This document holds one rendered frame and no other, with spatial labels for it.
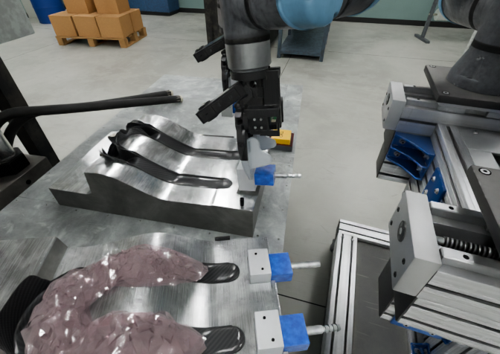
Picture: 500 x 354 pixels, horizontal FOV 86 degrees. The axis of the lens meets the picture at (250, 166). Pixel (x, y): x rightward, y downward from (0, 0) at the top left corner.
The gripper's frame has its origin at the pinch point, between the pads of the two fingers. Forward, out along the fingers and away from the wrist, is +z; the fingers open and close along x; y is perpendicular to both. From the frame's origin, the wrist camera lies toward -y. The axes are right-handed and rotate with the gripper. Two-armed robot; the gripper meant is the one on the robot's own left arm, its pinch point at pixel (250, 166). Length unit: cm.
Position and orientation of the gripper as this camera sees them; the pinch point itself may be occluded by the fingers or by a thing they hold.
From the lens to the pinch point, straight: 57.6
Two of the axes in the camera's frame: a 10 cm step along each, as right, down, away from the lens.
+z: 1.0, 8.6, 5.1
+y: 9.7, 0.2, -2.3
